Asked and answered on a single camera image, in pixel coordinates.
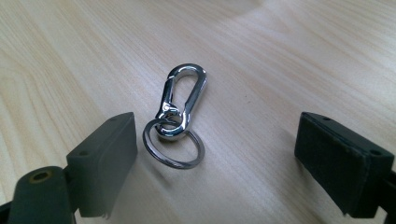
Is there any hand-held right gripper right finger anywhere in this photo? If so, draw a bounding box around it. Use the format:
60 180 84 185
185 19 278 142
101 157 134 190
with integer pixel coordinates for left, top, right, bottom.
293 111 396 224

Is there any silver key ring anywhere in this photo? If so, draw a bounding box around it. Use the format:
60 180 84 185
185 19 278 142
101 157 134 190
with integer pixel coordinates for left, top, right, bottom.
142 119 205 170

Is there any silver carabiner clip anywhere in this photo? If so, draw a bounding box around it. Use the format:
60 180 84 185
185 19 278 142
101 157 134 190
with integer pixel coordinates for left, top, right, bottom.
154 63 208 141

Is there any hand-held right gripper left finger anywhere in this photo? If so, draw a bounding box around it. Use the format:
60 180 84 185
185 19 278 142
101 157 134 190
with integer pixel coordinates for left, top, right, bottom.
7 111 138 224

